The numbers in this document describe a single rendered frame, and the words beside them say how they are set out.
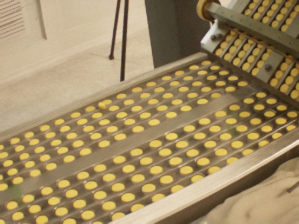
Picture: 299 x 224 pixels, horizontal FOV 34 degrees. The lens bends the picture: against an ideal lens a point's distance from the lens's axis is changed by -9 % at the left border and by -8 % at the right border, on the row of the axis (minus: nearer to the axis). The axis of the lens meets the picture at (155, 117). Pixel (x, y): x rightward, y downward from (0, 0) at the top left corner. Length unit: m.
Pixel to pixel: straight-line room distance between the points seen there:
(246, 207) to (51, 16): 2.65
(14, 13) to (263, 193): 2.61
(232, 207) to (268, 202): 0.03
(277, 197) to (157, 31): 1.01
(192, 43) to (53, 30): 1.74
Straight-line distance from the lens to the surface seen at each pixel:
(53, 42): 3.01
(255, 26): 0.57
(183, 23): 1.29
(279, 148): 0.46
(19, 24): 2.94
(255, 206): 0.37
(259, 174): 0.45
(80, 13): 3.08
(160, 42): 1.36
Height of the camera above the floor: 1.23
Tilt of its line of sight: 32 degrees down
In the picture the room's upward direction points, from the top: 8 degrees counter-clockwise
